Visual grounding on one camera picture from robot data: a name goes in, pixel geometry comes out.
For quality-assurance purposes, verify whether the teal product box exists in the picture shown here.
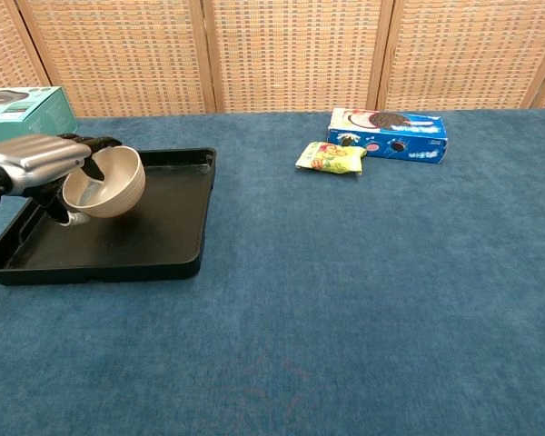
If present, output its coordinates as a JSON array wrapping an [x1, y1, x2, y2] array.
[[0, 85, 79, 150]]

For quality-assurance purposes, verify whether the yellow green snack packet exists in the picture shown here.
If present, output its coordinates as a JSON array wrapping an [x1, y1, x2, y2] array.
[[294, 141, 368, 176]]

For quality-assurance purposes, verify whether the black square plastic tray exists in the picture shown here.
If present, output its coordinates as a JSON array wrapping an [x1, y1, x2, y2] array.
[[0, 146, 218, 287]]

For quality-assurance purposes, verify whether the blue Oreo cookie box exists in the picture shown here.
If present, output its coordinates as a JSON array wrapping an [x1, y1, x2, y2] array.
[[326, 107, 450, 164]]

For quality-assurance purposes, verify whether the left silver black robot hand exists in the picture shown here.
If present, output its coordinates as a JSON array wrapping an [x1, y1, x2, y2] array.
[[0, 133, 124, 227]]

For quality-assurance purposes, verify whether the beige ribbed bowl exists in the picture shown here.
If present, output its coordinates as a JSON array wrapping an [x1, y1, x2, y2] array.
[[61, 144, 146, 219]]

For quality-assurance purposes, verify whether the blue table cloth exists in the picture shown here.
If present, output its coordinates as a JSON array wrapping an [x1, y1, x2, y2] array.
[[0, 107, 545, 436]]

